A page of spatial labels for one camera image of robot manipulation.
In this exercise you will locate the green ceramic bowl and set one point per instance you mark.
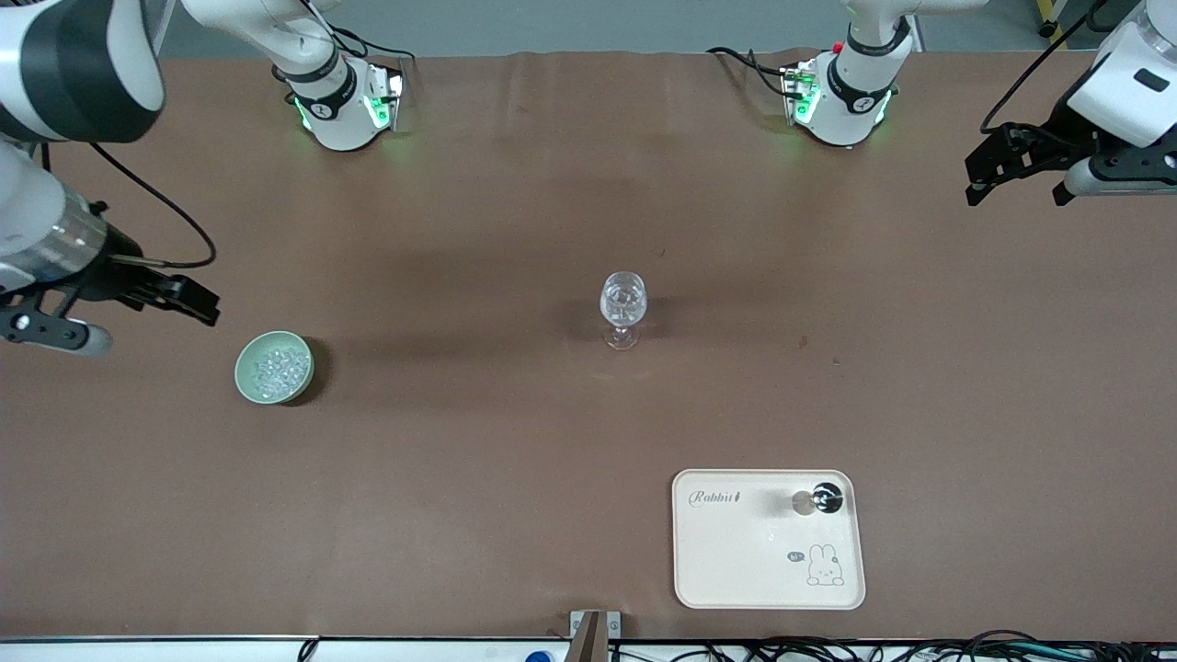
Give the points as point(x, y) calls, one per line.
point(246, 386)

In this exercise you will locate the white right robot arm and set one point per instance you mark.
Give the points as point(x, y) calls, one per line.
point(64, 64)

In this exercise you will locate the steel double jigger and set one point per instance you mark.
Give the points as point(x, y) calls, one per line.
point(826, 497)

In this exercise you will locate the blue round cap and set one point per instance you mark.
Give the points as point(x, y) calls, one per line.
point(539, 656)

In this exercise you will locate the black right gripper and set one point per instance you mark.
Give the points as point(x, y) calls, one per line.
point(118, 260)

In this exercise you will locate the metal bracket with post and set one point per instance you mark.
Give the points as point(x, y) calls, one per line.
point(588, 639)

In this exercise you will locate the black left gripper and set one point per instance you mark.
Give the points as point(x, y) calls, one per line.
point(1056, 135)

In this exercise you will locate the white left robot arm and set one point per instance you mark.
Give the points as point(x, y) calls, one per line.
point(841, 110)

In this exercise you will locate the clear ice cubes pile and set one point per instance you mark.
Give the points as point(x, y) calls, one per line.
point(279, 370)

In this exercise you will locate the clear stemmed wine glass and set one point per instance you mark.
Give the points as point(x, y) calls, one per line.
point(623, 302)

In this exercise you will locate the cream rabbit print tray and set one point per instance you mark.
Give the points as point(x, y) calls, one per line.
point(754, 561)

